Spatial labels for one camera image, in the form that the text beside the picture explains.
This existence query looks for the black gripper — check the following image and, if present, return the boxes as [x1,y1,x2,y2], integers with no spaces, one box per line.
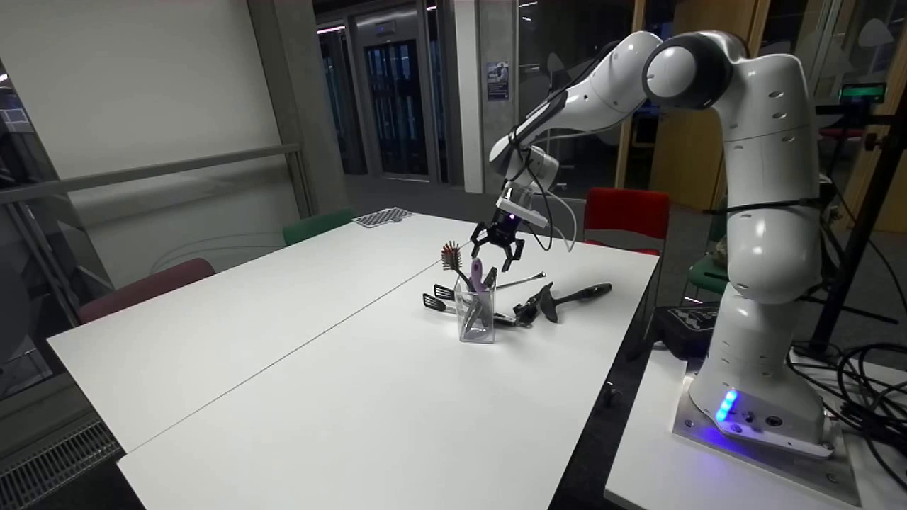
[469,206,527,271]

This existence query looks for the long steel tongs black tips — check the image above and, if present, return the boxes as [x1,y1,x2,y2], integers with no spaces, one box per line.
[419,278,522,332]

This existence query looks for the round-headed brush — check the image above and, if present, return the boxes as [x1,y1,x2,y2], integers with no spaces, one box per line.
[439,239,476,294]

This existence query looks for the black can opener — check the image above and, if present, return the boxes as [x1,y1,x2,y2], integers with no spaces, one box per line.
[527,281,562,327]

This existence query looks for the clear plastic cup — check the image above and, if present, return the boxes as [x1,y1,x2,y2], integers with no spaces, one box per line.
[457,281,503,345]

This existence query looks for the black plastic ladle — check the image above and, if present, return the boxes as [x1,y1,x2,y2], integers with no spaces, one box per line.
[510,281,616,328]

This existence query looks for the red chair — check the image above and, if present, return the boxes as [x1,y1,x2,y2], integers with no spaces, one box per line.
[582,185,675,259]

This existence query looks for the green chair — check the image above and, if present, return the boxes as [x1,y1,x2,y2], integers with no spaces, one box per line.
[281,206,361,250]
[683,209,734,300]

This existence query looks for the glass double door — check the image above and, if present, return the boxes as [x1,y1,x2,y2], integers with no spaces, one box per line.
[315,4,449,188]

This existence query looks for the black device box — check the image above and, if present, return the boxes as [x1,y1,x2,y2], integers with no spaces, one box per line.
[653,298,726,365]

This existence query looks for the wooden door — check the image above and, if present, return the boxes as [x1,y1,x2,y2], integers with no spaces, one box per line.
[619,0,732,216]

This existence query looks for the maroon chair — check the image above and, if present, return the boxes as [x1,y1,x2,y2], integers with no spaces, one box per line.
[76,259,221,327]

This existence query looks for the black equipment stand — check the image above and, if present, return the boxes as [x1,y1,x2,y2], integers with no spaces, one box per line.
[804,79,907,362]

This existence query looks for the floor vent grille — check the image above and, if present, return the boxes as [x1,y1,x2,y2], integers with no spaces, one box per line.
[0,419,124,510]

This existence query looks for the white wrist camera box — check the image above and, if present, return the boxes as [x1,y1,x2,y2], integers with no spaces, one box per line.
[497,192,554,232]

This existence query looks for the thin wrist cable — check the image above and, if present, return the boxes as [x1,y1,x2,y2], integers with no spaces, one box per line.
[522,166,582,251]

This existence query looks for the small wall poster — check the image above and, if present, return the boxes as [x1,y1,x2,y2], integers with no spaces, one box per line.
[483,59,512,104]

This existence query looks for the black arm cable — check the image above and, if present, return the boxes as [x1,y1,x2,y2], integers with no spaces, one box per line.
[722,192,827,217]

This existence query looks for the grey wall handrail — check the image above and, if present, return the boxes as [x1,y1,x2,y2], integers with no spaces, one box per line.
[0,142,303,209]

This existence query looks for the black cable bundle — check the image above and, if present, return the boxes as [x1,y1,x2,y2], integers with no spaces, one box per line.
[787,338,907,492]

